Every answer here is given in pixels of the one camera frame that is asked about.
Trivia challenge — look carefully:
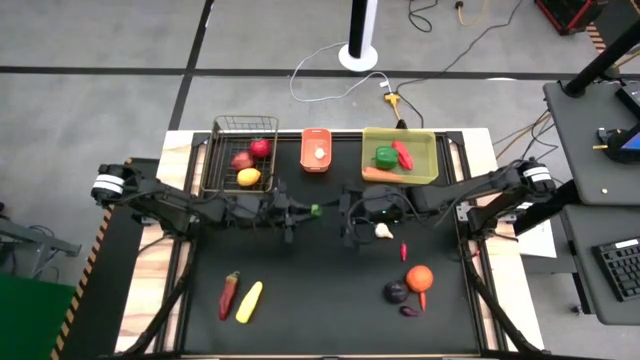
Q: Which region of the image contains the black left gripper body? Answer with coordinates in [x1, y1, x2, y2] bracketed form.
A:
[238, 180, 302, 245]

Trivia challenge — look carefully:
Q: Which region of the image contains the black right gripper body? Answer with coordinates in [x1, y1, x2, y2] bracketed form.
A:
[339, 184, 419, 249]

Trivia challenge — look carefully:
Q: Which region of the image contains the large orange carrot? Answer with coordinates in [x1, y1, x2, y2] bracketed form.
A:
[361, 165, 407, 184]

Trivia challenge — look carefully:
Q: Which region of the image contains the green bell pepper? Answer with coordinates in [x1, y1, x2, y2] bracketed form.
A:
[373, 145, 400, 172]

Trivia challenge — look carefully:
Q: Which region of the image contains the pink red peach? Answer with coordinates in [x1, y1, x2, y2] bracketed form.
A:
[230, 150, 255, 173]

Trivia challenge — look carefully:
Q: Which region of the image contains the orange fruit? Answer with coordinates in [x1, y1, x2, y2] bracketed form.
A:
[404, 264, 435, 294]

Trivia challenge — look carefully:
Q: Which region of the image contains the dark purple round vegetable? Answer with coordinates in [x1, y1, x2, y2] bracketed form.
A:
[382, 280, 411, 306]

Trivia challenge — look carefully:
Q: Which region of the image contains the red green chili pepper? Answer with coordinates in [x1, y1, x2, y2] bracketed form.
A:
[217, 270, 242, 322]

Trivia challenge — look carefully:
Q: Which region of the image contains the yellow corn cob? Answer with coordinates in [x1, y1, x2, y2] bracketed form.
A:
[234, 280, 264, 325]

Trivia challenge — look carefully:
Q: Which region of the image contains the yellow lemon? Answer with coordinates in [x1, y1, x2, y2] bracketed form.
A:
[236, 167, 263, 188]

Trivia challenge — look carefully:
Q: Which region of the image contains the large red chili pepper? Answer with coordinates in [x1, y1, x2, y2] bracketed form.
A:
[390, 139, 415, 172]

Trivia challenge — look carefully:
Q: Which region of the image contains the small orange plastic bin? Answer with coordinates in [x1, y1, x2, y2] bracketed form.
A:
[299, 127, 333, 174]

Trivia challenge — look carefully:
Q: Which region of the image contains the translucent yellow-green plastic bin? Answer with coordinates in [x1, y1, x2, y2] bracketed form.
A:
[361, 126, 441, 186]

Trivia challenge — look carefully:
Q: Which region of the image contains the black white pole stand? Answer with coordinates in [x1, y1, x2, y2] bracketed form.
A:
[337, 0, 380, 73]

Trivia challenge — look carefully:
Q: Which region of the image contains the white paper sheet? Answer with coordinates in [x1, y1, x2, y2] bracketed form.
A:
[516, 218, 559, 260]

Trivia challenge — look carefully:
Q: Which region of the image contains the black mat with hazard tape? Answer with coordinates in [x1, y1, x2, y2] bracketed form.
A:
[48, 157, 166, 360]

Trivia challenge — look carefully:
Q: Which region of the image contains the grey desk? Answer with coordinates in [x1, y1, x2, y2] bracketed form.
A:
[542, 79, 640, 207]
[558, 202, 640, 327]

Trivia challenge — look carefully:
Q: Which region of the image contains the grey metal stand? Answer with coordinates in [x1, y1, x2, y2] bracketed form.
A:
[0, 202, 84, 279]

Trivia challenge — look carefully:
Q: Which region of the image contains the black device with blue screen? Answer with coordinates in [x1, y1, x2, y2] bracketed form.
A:
[593, 122, 640, 165]

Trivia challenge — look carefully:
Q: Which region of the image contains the black keyboard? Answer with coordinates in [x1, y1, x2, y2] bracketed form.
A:
[591, 236, 640, 303]

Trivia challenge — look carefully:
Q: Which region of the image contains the green floor mat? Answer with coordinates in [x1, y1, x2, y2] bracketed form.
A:
[0, 273, 77, 360]

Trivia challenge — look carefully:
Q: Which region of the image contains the red black box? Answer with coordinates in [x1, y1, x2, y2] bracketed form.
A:
[533, 0, 609, 37]

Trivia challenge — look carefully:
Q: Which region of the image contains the bronze wire basket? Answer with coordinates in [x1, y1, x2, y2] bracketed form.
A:
[199, 114, 281, 196]

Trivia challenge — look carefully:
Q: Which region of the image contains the yellow extension cord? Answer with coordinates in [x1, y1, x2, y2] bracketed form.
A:
[383, 90, 403, 123]

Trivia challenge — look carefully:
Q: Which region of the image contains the white cable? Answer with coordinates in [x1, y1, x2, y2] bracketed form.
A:
[288, 41, 392, 104]

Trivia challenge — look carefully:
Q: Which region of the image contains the black table frame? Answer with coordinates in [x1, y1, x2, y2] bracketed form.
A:
[117, 127, 546, 360]

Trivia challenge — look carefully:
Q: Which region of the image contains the orange cable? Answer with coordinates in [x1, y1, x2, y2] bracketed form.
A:
[492, 112, 552, 147]

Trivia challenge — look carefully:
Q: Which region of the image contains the black cable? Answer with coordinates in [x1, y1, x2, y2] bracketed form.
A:
[407, 0, 439, 34]
[393, 0, 525, 130]

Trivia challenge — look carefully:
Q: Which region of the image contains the thin yellow cable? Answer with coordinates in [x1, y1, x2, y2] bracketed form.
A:
[453, 0, 490, 27]

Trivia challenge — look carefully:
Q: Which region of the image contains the thick black post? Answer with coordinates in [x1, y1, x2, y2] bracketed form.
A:
[563, 18, 640, 99]

